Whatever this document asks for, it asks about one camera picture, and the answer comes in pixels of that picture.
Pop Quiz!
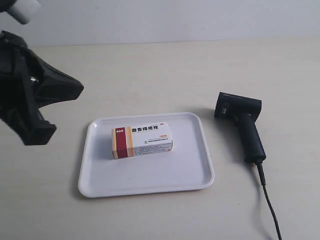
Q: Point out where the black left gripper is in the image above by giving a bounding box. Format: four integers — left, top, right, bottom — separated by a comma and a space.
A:
0, 30, 84, 146

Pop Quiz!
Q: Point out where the white red medicine box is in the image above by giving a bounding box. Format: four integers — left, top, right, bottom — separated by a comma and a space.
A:
112, 122, 173, 159

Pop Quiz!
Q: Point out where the black barcode scanner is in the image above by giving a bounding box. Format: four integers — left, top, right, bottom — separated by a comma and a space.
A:
214, 92, 266, 165

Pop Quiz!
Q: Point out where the white plastic tray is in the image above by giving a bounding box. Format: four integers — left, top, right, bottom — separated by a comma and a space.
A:
78, 112, 215, 198

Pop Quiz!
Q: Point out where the black scanner cable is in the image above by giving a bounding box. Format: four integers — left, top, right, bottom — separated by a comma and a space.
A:
254, 162, 285, 240

